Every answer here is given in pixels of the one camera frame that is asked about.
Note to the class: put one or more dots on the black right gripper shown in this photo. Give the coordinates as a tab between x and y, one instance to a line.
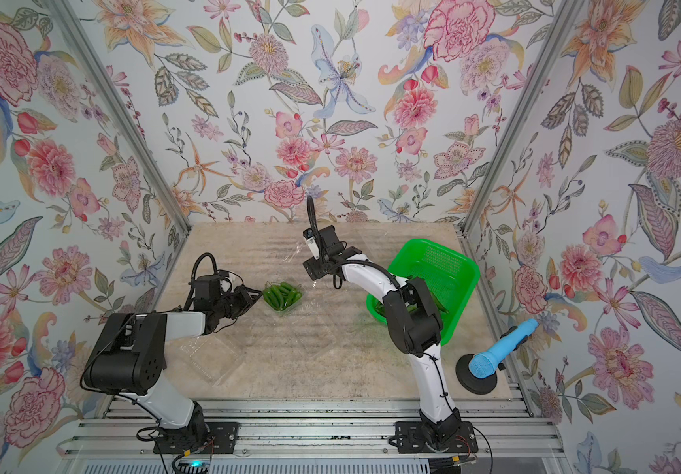
313	267

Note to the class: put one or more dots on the right aluminium corner post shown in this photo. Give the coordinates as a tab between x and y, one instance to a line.
560	28

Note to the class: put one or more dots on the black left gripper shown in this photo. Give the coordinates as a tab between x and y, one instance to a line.
243	298

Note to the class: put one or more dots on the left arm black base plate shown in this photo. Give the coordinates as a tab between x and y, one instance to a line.
214	438

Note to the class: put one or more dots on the blue toy microphone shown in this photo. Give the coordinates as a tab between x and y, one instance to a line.
485	364

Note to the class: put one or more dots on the left aluminium corner post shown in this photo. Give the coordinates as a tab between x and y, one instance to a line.
65	19

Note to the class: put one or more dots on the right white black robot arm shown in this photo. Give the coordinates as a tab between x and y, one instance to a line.
413	319

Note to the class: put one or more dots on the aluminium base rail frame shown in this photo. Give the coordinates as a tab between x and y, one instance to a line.
510	436

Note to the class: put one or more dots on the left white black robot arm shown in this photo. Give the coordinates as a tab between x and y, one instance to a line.
129	357

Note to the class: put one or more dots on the black round microphone stand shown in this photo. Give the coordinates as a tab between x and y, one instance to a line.
473	384

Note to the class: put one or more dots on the green plastic mesh basket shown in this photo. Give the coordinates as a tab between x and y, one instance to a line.
450	276

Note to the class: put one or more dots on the aluminium corner post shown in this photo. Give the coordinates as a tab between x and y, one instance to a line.
65	19
560	28

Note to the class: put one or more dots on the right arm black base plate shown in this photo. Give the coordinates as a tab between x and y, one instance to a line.
420	438

